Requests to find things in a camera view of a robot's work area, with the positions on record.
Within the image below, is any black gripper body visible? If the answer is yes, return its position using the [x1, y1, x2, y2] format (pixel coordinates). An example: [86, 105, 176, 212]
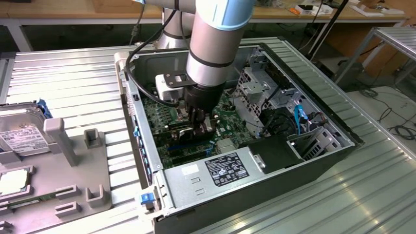
[184, 82, 226, 117]

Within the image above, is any Nvidia graphics card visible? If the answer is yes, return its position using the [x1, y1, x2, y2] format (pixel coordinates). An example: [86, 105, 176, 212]
[155, 121, 216, 148]

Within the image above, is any silver chipset heatsink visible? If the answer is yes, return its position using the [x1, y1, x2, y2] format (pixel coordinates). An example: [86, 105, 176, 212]
[216, 139, 238, 151]

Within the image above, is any green motherboard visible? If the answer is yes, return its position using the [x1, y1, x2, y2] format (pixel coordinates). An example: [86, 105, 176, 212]
[143, 89, 260, 169]

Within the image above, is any silver perforated drive cage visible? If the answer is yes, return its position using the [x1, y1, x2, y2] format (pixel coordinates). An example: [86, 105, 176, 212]
[235, 65, 295, 117]

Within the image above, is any silver power supply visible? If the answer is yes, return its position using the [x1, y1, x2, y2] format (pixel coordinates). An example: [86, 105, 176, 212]
[163, 146, 272, 209]

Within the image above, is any black plastic shroud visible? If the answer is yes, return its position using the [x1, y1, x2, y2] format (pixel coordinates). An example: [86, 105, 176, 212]
[248, 135, 307, 175]

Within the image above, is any black PC case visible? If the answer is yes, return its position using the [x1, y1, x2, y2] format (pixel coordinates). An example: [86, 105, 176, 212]
[114, 42, 364, 234]

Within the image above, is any silver disk bay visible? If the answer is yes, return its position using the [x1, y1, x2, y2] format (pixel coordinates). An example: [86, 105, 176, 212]
[286, 125, 346, 163]

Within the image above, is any grey parts rack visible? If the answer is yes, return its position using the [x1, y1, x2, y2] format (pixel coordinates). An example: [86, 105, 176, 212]
[0, 117, 114, 234]

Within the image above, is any black tripod pole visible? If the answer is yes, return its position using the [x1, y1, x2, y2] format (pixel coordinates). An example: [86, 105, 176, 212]
[307, 0, 351, 56]

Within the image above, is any white and orange box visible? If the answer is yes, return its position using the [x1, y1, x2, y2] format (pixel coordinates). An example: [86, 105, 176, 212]
[290, 3, 335, 16]

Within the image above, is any hard disk with blue carrier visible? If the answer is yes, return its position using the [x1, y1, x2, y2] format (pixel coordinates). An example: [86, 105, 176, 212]
[0, 98, 54, 157]

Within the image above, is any wooden desk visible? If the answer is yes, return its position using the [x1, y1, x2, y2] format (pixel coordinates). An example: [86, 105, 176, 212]
[0, 0, 411, 26]

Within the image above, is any silver CPU chip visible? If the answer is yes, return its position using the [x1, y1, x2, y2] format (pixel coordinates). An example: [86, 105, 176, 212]
[0, 169, 31, 195]

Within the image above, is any white flat box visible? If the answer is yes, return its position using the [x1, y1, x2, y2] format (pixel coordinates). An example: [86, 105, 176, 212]
[350, 2, 387, 17]

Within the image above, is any green RAM stick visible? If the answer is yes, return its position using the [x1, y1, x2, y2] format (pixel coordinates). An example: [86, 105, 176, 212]
[7, 194, 59, 209]

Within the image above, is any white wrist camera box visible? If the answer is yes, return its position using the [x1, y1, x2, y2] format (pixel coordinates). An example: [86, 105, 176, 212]
[155, 74, 194, 101]

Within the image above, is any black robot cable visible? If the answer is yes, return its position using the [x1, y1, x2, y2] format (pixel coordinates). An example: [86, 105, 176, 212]
[126, 9, 182, 107]

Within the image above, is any blue data wire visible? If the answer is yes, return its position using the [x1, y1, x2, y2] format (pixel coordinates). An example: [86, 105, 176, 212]
[294, 104, 310, 135]

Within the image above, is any hanging cable with connector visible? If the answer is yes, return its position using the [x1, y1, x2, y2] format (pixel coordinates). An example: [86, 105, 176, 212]
[130, 3, 146, 46]

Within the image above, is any black cable tangle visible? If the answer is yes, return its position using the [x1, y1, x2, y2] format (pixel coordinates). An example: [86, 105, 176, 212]
[379, 97, 416, 141]

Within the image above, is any aluminium frame table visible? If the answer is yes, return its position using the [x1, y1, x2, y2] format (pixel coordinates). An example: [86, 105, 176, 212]
[335, 26, 416, 85]

